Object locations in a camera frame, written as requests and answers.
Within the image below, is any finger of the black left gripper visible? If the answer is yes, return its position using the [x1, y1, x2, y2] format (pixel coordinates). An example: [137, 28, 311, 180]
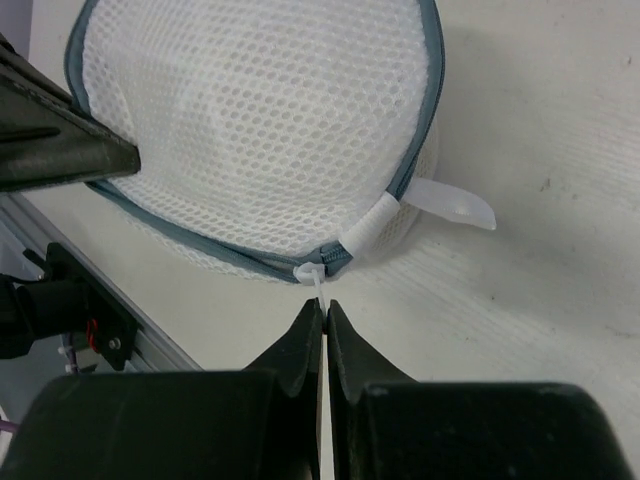
[1, 38, 141, 193]

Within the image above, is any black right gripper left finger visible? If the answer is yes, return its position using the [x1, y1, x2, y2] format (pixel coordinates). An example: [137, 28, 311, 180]
[1, 300, 323, 479]

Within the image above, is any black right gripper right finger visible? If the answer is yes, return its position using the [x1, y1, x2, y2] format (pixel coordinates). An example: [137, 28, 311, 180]
[326, 301, 634, 479]

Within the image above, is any white mesh laundry bag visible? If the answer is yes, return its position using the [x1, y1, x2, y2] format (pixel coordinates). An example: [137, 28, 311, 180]
[65, 1, 496, 285]

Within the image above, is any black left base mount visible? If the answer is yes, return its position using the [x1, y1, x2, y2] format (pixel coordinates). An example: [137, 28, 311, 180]
[1, 243, 139, 371]

